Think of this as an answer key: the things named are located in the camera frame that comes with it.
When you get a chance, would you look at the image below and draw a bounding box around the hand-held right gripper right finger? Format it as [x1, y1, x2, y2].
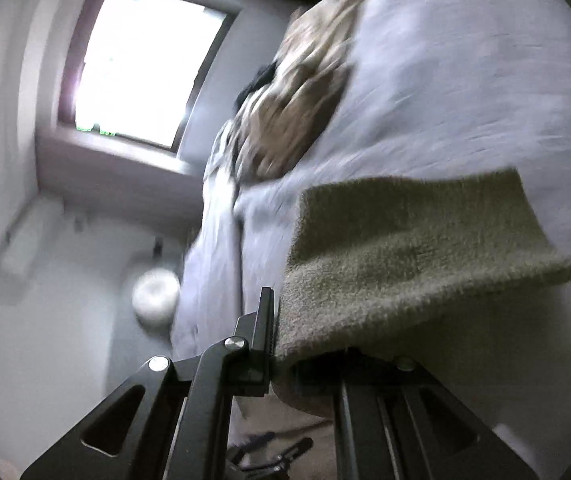
[294, 355, 542, 480]

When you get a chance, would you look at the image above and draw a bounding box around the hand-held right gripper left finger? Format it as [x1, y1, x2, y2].
[20, 287, 274, 480]

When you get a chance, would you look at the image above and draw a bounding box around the black object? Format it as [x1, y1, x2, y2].
[228, 432, 314, 480]

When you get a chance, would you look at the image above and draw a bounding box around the white round cushion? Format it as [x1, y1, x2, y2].
[132, 267, 182, 324]

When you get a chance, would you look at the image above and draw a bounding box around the grey-brown cloth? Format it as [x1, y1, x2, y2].
[202, 120, 246, 211]

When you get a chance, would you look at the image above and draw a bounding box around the beige knitted blanket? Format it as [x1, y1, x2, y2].
[236, 0, 369, 182]

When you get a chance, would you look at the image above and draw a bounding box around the dark cloth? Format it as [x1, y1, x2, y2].
[237, 62, 280, 111]

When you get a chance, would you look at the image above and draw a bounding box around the window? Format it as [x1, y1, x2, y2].
[58, 0, 244, 152]

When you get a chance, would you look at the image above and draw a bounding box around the grey embossed bed blanket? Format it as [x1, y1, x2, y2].
[170, 0, 571, 461]

